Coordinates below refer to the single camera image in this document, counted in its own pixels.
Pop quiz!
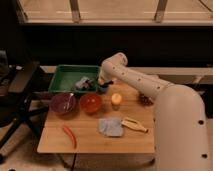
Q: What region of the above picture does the grey cleaning brush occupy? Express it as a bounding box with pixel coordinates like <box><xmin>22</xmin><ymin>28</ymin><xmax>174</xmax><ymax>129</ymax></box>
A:
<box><xmin>75</xmin><ymin>76</ymin><xmax>94</xmax><ymax>90</ymax></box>

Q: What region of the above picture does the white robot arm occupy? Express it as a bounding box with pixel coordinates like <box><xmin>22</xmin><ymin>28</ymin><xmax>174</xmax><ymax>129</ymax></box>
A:
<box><xmin>98</xmin><ymin>53</ymin><xmax>211</xmax><ymax>171</ymax></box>

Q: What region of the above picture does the green plastic tray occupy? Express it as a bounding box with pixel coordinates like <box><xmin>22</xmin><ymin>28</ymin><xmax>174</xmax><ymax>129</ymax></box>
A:
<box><xmin>48</xmin><ymin>65</ymin><xmax>100</xmax><ymax>94</ymax></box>

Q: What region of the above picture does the yellow round fruit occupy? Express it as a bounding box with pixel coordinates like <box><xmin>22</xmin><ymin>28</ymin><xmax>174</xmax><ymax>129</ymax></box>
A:
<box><xmin>111</xmin><ymin>93</ymin><xmax>122</xmax><ymax>106</ymax></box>

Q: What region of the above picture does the orange bowl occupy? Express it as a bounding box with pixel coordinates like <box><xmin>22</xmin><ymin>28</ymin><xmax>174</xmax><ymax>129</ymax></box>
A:
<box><xmin>79</xmin><ymin>93</ymin><xmax>102</xmax><ymax>115</ymax></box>

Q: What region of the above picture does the brown pine cone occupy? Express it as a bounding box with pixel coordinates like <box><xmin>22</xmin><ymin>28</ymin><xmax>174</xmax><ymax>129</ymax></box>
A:
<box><xmin>139</xmin><ymin>94</ymin><xmax>153</xmax><ymax>106</ymax></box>

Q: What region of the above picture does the blue folded cloth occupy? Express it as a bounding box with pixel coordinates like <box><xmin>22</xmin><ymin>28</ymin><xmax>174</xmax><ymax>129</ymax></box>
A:
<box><xmin>98</xmin><ymin>117</ymin><xmax>124</xmax><ymax>137</ymax></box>

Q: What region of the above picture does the purple bowl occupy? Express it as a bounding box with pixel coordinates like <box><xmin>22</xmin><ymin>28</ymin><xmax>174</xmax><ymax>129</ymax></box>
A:
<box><xmin>49</xmin><ymin>92</ymin><xmax>76</xmax><ymax>115</ymax></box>

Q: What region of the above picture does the wooden spatula tool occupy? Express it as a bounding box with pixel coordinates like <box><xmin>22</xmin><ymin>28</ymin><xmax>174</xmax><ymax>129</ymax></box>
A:
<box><xmin>121</xmin><ymin>117</ymin><xmax>148</xmax><ymax>133</ymax></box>

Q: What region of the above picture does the metal spoon in bowl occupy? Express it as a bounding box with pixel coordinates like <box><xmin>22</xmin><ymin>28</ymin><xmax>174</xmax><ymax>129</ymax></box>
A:
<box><xmin>64</xmin><ymin>93</ymin><xmax>74</xmax><ymax>112</ymax></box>

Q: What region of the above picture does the red chili pepper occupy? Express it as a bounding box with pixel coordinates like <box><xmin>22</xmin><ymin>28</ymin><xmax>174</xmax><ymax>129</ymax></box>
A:
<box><xmin>62</xmin><ymin>125</ymin><xmax>77</xmax><ymax>149</ymax></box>

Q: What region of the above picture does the black office chair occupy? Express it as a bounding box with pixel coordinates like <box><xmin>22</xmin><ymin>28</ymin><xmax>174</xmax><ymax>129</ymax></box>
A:
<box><xmin>0</xmin><ymin>49</ymin><xmax>51</xmax><ymax>164</ymax></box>

